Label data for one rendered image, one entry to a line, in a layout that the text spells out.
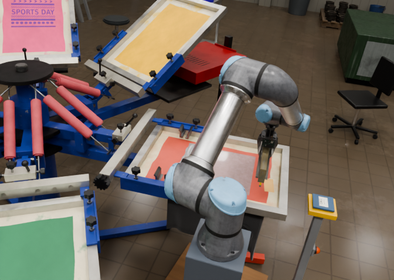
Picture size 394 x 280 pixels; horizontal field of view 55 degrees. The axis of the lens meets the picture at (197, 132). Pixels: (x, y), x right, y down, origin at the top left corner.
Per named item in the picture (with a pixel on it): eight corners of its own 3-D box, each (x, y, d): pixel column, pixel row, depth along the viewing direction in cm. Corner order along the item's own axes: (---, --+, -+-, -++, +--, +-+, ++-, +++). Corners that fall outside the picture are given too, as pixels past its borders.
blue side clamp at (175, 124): (207, 137, 227) (208, 127, 223) (205, 141, 222) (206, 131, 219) (159, 128, 231) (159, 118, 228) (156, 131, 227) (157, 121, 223)
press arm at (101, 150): (244, 184, 204) (246, 175, 200) (243, 191, 198) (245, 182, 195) (37, 141, 223) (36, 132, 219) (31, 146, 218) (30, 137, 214)
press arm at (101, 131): (129, 141, 207) (129, 133, 204) (125, 147, 202) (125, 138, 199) (100, 135, 210) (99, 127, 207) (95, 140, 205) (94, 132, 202)
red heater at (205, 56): (204, 52, 338) (206, 39, 332) (245, 68, 313) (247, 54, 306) (153, 67, 298) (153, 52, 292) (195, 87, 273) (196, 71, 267)
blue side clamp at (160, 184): (183, 195, 180) (184, 184, 176) (180, 202, 176) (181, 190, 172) (124, 182, 184) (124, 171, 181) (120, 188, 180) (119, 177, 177)
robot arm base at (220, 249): (238, 267, 114) (243, 245, 109) (191, 254, 117) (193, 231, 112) (246, 232, 127) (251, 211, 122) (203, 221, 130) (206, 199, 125)
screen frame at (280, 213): (288, 151, 218) (289, 146, 216) (285, 221, 168) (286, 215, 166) (158, 127, 230) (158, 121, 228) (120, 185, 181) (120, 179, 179)
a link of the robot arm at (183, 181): (194, 212, 110) (270, 56, 121) (153, 191, 116) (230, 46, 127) (206, 218, 120) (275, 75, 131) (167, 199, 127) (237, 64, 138)
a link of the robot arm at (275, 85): (302, 67, 116) (313, 114, 160) (269, 58, 120) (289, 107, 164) (287, 101, 114) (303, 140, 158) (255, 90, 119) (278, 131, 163)
